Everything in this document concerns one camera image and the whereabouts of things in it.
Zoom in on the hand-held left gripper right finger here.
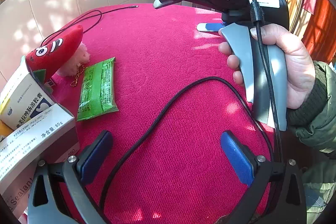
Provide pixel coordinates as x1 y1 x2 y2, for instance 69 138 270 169
220 130 307 224

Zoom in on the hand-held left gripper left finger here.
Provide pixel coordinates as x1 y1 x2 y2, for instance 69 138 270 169
28 130 114 224

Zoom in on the long white tube box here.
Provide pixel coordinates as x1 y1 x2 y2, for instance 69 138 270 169
0 103 80 216

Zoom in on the green snack packet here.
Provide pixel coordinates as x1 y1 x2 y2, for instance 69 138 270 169
76 57 119 122

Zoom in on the white box blue yellow print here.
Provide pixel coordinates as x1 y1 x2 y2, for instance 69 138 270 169
0 63 57 131

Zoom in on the pink plush toy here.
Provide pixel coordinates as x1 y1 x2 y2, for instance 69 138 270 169
56 42 91 77

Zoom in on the red chili plush toy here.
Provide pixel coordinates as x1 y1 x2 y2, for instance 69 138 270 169
25 25 84 83

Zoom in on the person's right forearm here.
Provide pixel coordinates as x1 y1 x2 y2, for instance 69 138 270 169
287 61 336 159

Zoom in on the person's right hand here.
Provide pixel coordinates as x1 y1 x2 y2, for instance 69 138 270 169
218 23 315 110

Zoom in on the red tablecloth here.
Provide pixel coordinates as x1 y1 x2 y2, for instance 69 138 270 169
25 3 279 224

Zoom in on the person's green jacket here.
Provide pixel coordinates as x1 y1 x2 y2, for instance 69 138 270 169
302 161 336 224

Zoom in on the red wooden panel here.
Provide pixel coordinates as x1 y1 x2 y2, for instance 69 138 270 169
302 0 336 64

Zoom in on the thin black cable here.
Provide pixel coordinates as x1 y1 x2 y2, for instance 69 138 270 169
39 5 139 51

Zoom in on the gold bead chain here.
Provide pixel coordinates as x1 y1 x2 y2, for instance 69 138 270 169
70 65 86 87

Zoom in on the thick black braided cable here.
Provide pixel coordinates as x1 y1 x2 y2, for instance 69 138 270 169
98 0 285 214

